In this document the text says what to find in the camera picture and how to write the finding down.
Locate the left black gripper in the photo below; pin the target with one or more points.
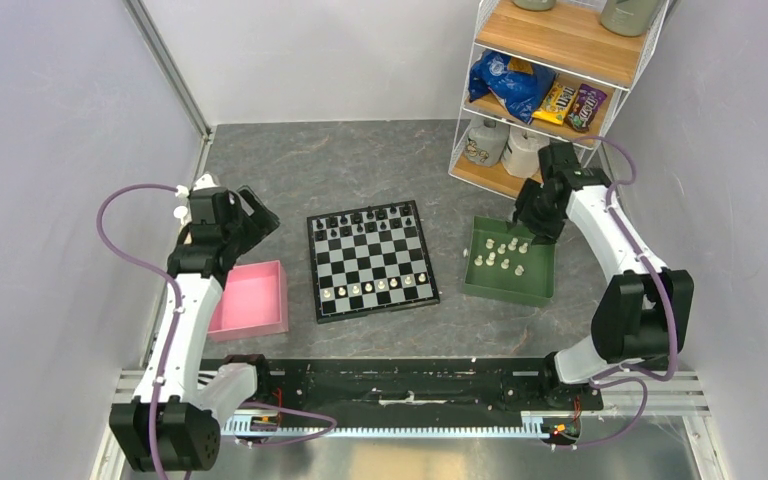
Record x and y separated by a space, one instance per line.
260 223

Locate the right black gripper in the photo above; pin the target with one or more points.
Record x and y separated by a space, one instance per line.
547 233

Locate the green plastic tray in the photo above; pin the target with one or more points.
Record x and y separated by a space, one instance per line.
507 264

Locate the pink plastic tray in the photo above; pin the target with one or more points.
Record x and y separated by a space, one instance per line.
254 303

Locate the black white chessboard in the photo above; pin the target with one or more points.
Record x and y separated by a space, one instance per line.
369 246

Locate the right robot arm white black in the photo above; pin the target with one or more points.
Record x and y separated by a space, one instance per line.
641 321

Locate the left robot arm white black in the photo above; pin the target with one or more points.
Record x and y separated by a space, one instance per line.
171 423

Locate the white paper roll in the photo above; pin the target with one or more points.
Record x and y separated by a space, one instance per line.
520 157

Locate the beige pump bottle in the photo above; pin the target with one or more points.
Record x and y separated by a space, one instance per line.
183 215

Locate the white jug with label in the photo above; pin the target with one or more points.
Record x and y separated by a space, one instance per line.
486 141

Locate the yellow candy bag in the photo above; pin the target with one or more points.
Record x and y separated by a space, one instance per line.
556 104

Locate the brown candy bag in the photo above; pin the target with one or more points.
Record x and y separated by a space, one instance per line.
584 108

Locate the blue snack bag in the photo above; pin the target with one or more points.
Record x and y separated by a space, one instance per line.
518 85

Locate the grey green bottle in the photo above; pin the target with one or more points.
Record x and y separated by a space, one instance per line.
629 18

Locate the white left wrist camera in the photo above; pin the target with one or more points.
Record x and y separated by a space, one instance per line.
205 181

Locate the white wire wooden shelf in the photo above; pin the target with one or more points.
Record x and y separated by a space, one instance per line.
589 72

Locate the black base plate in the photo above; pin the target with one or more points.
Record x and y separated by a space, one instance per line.
415 392

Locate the grey cable duct strip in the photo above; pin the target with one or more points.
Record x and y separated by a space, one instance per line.
244 424

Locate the aluminium corner rail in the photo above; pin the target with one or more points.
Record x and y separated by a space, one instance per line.
163 57

